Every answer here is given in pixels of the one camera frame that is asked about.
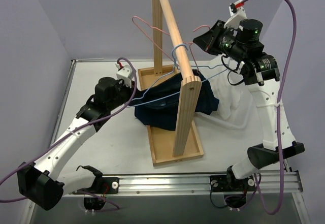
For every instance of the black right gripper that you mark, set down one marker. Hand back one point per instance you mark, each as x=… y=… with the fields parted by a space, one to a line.
x=216 y=36

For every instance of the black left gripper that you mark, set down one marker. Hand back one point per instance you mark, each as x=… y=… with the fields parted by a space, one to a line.
x=129 y=92

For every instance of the blue wire hanger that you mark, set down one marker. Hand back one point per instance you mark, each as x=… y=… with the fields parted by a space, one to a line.
x=169 y=88

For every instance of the dark blue denim skirt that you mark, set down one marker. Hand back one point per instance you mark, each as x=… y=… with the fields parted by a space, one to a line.
x=163 y=114

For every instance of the white pleated skirt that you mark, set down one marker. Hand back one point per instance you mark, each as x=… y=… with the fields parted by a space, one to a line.
x=235 y=102

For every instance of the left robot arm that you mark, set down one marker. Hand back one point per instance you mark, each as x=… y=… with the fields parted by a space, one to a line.
x=41 y=181

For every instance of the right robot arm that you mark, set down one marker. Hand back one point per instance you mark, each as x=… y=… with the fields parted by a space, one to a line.
x=261 y=76

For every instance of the wooden clothes rack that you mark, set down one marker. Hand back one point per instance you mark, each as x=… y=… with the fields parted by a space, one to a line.
x=183 y=143

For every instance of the white perforated plastic basket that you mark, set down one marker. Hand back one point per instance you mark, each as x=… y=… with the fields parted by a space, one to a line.
x=228 y=125

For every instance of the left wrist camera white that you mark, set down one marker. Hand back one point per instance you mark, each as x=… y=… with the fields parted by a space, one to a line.
x=125 y=74

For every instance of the aluminium mounting rail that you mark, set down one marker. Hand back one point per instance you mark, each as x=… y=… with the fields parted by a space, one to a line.
x=153 y=184

